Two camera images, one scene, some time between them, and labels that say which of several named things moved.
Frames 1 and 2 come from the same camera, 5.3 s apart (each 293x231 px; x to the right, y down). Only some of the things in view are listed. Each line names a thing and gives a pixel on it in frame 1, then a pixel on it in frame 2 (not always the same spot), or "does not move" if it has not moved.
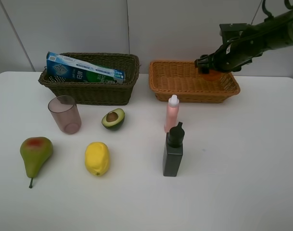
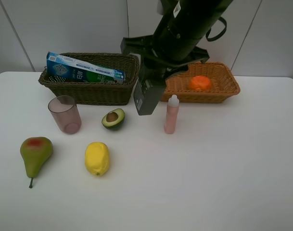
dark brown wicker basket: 98,93 does not move
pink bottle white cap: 171,119 does not move
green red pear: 35,151 does not move
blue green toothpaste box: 60,68 does not move
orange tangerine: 213,75 -> 200,83
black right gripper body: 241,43 -> 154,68
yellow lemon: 97,159 does not move
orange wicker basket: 184,80 does not move
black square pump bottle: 173,150 -> 146,97
